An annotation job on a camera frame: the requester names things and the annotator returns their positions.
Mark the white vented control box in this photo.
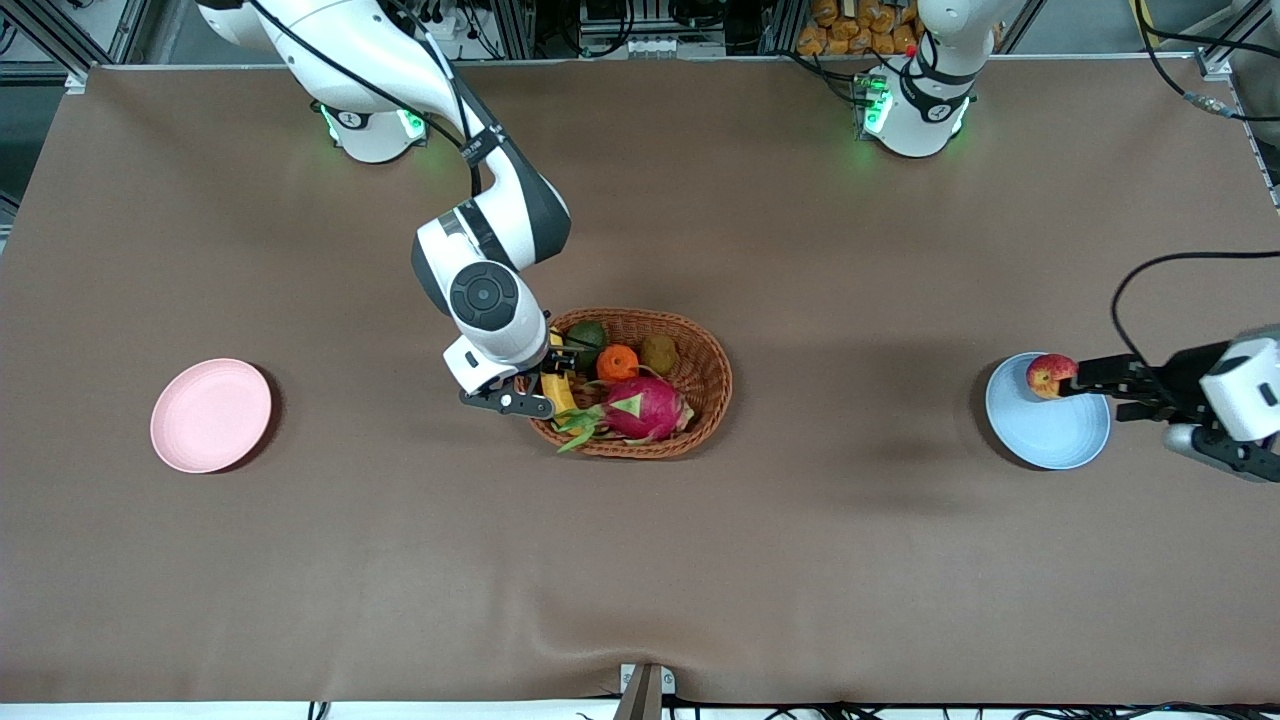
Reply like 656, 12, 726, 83
578, 0, 729, 58

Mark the red apple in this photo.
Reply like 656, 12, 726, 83
1025, 353, 1080, 401

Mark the brown wicker basket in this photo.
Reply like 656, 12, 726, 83
515, 307, 734, 460

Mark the brown table cloth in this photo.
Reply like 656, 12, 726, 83
0, 55, 1280, 706

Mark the white power strip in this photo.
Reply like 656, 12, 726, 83
425, 0, 483, 41

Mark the metal clamp bracket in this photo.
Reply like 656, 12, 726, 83
612, 662, 677, 720

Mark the green avocado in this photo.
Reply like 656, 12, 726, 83
566, 320, 609, 373

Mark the pink round plate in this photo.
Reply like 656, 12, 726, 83
150, 358, 273, 474

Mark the black cable with connector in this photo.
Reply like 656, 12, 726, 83
1135, 0, 1280, 123

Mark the blue round plate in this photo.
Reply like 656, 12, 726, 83
985, 351, 1112, 471

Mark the yellow banana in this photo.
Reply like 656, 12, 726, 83
538, 328, 581, 417

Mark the yellow packaged items pile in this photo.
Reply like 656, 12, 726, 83
797, 0, 923, 57

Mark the pink dragon fruit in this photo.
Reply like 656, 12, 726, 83
553, 375, 696, 456

